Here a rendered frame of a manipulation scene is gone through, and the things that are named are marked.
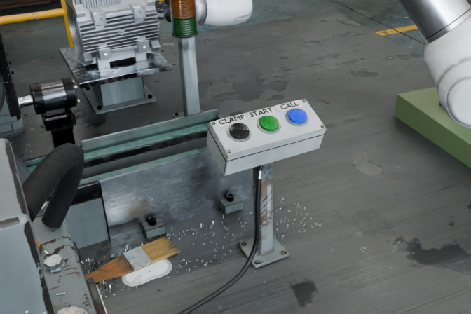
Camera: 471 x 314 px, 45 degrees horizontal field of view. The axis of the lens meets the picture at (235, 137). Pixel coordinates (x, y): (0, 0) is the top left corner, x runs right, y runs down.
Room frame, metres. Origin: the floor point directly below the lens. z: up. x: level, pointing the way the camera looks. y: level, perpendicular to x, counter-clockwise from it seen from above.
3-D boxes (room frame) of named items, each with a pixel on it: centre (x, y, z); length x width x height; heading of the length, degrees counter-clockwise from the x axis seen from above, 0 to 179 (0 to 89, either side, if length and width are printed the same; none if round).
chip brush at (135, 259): (0.74, 0.21, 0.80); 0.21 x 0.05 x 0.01; 122
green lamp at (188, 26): (1.28, 0.11, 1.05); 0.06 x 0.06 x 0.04
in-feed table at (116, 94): (1.44, 0.32, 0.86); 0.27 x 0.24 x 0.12; 24
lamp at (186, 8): (1.28, 0.11, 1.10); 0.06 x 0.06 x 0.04
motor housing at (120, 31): (1.44, 0.31, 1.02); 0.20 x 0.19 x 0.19; 115
